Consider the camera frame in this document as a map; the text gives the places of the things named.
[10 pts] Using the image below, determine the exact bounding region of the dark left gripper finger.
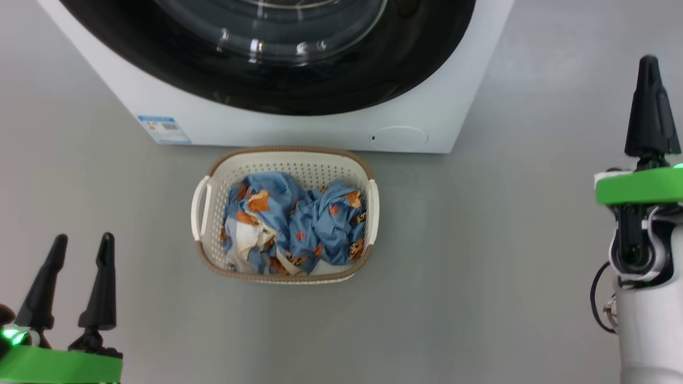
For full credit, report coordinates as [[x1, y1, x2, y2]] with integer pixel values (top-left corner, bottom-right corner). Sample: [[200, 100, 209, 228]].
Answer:
[[68, 232, 123, 357], [14, 234, 69, 350]]

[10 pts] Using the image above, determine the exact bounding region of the round white filter cover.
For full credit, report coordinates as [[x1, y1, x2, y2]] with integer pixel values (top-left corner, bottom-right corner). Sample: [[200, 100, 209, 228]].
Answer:
[[369, 126, 429, 151]]

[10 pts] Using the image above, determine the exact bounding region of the cream perforated plastic laundry basket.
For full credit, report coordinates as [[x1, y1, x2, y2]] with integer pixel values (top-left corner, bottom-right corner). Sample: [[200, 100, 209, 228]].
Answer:
[[190, 146, 380, 285]]

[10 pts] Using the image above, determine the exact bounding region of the white front-load washing machine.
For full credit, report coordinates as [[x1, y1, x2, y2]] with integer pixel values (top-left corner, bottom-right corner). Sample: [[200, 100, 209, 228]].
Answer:
[[36, 0, 515, 154]]

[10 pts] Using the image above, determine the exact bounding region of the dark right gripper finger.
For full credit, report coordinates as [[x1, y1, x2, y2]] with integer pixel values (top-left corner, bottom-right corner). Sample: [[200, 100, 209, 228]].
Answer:
[[624, 54, 682, 170]]

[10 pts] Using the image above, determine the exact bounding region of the blue bear-print garment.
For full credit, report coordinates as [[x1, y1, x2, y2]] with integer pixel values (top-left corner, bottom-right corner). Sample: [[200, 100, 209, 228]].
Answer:
[[288, 180, 369, 267]]

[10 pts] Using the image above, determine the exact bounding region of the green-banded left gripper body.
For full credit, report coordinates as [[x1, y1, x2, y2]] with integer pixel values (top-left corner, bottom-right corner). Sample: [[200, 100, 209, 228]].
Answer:
[[0, 304, 123, 384]]

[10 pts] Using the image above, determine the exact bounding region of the blue patterned cloth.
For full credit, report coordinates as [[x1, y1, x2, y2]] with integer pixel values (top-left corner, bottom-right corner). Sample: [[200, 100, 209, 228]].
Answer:
[[220, 172, 302, 276]]

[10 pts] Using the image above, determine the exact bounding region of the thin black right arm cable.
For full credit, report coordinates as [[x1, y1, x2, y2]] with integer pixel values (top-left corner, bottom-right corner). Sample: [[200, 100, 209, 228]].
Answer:
[[589, 260, 620, 335]]

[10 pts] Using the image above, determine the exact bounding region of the black round glass washer door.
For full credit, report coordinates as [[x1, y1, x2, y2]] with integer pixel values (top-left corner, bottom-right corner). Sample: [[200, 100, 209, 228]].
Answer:
[[59, 0, 476, 116]]

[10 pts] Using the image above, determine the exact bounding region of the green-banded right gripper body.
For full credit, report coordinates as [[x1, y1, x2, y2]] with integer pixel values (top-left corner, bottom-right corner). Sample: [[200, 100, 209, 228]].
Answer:
[[594, 165, 683, 207]]

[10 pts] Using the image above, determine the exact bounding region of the blue energy label sticker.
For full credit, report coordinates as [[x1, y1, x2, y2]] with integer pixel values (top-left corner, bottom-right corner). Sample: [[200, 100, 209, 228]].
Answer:
[[137, 115, 192, 145]]

